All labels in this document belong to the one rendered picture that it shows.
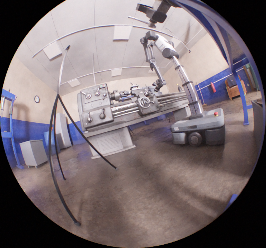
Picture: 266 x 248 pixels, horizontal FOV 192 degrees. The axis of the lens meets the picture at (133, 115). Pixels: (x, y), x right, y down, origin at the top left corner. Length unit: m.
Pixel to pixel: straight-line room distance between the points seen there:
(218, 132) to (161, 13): 0.88
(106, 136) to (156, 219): 1.26
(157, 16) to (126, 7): 2.54
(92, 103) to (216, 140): 1.75
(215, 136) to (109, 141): 1.40
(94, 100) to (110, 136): 0.70
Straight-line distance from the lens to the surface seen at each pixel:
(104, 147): 1.40
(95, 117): 1.30
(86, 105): 1.53
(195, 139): 0.86
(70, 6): 3.06
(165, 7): 0.57
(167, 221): 0.45
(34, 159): 2.15
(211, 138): 0.81
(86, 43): 3.36
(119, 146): 1.39
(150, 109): 1.41
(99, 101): 1.48
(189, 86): 0.99
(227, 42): 0.47
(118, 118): 1.43
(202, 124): 0.78
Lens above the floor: 0.44
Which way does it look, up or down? 5 degrees up
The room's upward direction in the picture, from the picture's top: 17 degrees counter-clockwise
